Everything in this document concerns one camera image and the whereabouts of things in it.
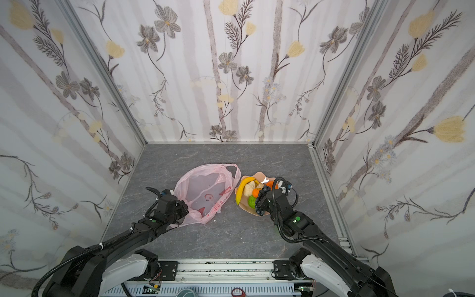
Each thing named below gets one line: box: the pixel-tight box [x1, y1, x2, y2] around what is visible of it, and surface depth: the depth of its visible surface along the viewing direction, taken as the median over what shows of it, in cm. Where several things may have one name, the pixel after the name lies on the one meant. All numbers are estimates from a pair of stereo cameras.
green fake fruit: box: [248, 194, 257, 210], surface depth 89 cm
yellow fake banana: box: [235, 176, 260, 205], surface depth 93 cm
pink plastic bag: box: [170, 163, 242, 229], surface depth 96 cm
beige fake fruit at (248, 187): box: [243, 180, 257, 197], surface depth 93 cm
